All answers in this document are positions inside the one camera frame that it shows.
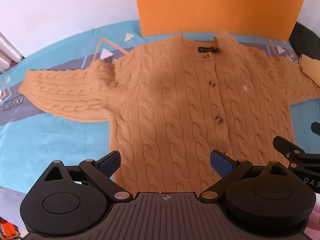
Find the blue patterned bed sheet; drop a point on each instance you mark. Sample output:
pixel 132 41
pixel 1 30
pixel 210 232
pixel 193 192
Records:
pixel 55 135

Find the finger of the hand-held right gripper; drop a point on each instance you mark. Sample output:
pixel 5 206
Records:
pixel 316 128
pixel 287 146

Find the pink white cloth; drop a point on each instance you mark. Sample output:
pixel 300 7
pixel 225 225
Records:
pixel 313 226

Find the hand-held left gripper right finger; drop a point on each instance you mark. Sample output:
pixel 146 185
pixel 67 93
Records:
pixel 220 162

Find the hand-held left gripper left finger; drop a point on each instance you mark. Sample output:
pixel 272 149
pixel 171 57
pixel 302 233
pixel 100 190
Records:
pixel 111 161

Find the white plastic rolls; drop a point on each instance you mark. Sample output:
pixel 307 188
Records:
pixel 7 51

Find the dark cloth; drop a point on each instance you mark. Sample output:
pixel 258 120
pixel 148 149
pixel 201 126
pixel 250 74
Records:
pixel 306 38

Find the orange printed box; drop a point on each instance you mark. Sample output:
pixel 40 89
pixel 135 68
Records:
pixel 8 229

